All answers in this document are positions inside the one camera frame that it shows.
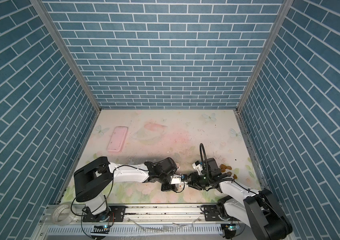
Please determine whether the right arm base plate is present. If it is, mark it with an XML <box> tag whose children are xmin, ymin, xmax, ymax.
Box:
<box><xmin>200</xmin><ymin>205</ymin><xmax>229</xmax><ymax>222</ymax></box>

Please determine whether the white staple box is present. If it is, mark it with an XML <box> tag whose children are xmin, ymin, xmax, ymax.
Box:
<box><xmin>180</xmin><ymin>175</ymin><xmax>188</xmax><ymax>183</ymax></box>

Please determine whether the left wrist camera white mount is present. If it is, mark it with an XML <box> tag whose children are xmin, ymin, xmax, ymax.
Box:
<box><xmin>170</xmin><ymin>176</ymin><xmax>186</xmax><ymax>193</ymax></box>

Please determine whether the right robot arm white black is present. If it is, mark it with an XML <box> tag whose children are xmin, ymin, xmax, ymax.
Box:
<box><xmin>187</xmin><ymin>171</ymin><xmax>293</xmax><ymax>240</ymax></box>

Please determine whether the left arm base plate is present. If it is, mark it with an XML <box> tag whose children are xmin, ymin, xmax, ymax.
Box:
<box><xmin>82</xmin><ymin>206</ymin><xmax>126</xmax><ymax>223</ymax></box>

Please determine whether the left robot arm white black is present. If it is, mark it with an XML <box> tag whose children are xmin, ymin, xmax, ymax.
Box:
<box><xmin>74</xmin><ymin>157</ymin><xmax>178</xmax><ymax>215</ymax></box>

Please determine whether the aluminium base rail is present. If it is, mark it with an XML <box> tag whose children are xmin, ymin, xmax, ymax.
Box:
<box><xmin>42</xmin><ymin>203</ymin><xmax>285</xmax><ymax>226</ymax></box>

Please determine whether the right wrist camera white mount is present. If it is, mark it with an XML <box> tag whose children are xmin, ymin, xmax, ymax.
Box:
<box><xmin>192</xmin><ymin>161</ymin><xmax>204</xmax><ymax>176</ymax></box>

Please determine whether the clear tape roll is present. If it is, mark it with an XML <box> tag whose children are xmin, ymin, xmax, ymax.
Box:
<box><xmin>51</xmin><ymin>203</ymin><xmax>76</xmax><ymax>227</ymax></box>

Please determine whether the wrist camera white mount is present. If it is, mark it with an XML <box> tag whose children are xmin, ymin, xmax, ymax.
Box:
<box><xmin>192</xmin><ymin>161</ymin><xmax>204</xmax><ymax>176</ymax></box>
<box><xmin>170</xmin><ymin>176</ymin><xmax>186</xmax><ymax>193</ymax></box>

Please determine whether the white slotted cable duct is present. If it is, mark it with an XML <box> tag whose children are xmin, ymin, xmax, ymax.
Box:
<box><xmin>46</xmin><ymin>224</ymin><xmax>223</xmax><ymax>237</ymax></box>

